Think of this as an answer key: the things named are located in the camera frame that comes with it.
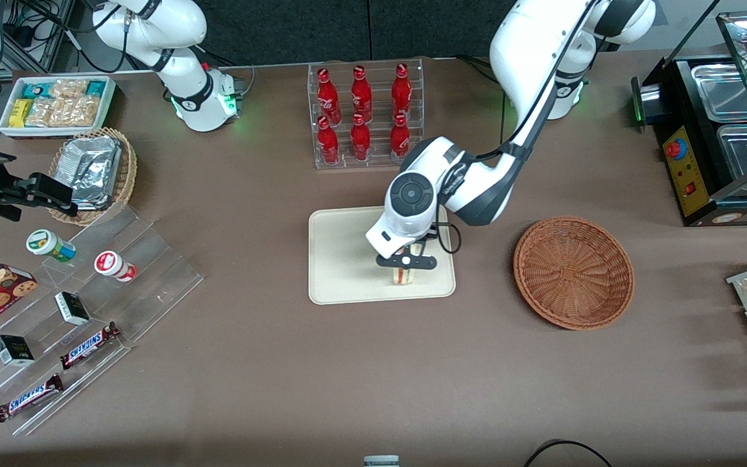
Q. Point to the round brown wicker basket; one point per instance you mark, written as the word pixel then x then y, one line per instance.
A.
pixel 574 272

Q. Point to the cream plastic serving tray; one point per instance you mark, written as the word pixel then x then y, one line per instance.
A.
pixel 341 259

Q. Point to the red lid yogurt cup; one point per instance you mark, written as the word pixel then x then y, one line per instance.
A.
pixel 111 264

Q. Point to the teal snack box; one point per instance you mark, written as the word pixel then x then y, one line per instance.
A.
pixel 96 88
pixel 37 89

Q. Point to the snickers chocolate bar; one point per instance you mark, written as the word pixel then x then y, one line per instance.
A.
pixel 88 346
pixel 26 399

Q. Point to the clear bag of crackers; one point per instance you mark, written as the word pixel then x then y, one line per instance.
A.
pixel 46 112
pixel 69 89
pixel 82 111

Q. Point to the triangle sandwich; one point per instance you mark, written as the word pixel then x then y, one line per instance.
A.
pixel 404 276

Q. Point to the oval light wicker basket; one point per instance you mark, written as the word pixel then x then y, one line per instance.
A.
pixel 127 168

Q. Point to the green lid yogurt cup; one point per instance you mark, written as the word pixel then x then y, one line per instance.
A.
pixel 46 243

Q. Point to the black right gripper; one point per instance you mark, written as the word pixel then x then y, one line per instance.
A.
pixel 5 195

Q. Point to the yellow snack packet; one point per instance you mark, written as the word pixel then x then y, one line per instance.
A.
pixel 20 113

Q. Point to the red cola bottle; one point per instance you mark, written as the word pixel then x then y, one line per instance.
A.
pixel 360 141
pixel 401 91
pixel 328 144
pixel 361 94
pixel 328 97
pixel 400 141

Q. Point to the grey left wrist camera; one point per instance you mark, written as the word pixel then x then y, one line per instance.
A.
pixel 390 241

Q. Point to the black food warmer cabinet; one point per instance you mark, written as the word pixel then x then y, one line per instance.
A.
pixel 698 201

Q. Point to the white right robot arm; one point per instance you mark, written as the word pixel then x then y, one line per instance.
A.
pixel 182 71

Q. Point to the white rectangular snack bin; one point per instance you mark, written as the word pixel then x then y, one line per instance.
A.
pixel 4 126

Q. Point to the small black box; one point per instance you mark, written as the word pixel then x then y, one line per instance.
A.
pixel 13 350
pixel 72 309

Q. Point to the red emergency stop button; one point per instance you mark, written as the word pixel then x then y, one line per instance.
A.
pixel 675 149

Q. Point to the clear acrylic bottle rack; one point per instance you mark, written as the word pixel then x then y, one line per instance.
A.
pixel 380 162

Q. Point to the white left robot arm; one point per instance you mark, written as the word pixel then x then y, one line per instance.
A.
pixel 529 52

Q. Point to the silver foil packet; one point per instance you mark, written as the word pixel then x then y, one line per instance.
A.
pixel 94 200
pixel 91 162

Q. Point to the clear acrylic stepped stand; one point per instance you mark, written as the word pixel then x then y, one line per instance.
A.
pixel 153 259

